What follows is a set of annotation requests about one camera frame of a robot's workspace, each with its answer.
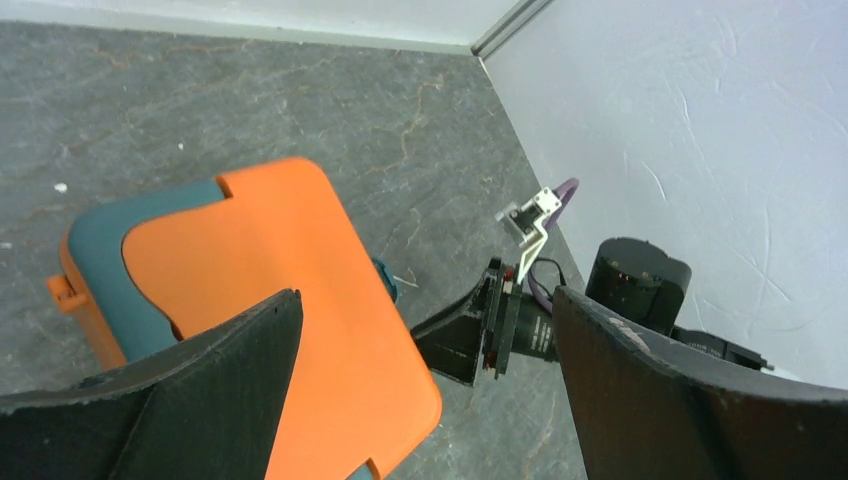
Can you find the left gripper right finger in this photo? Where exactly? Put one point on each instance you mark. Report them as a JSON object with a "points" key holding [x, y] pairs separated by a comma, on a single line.
{"points": [[648, 407]]}

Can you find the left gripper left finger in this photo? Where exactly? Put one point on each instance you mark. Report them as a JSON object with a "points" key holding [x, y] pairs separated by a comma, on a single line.
{"points": [[206, 408]]}

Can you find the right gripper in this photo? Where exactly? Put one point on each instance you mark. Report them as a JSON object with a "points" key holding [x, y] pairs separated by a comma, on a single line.
{"points": [[451, 341]]}

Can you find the orange medicine kit box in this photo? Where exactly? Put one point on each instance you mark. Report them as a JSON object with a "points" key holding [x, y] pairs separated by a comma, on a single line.
{"points": [[151, 271]]}

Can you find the teal divided tray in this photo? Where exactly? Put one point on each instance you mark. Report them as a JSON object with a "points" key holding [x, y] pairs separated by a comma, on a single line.
{"points": [[103, 256]]}

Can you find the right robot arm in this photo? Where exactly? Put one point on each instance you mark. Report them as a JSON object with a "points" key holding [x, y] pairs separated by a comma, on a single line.
{"points": [[641, 283]]}

